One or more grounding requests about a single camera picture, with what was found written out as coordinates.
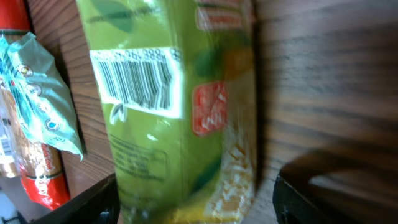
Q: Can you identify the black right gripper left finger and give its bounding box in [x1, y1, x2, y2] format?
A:
[32, 174, 120, 224]

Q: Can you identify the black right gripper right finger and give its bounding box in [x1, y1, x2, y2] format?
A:
[272, 151, 397, 223]

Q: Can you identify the orange spaghetti packet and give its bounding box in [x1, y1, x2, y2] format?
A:
[0, 0, 72, 212]

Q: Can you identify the teal snack packet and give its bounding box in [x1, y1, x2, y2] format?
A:
[1, 32, 83, 157]

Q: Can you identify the green snack packet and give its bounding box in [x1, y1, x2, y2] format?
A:
[77, 0, 257, 223]

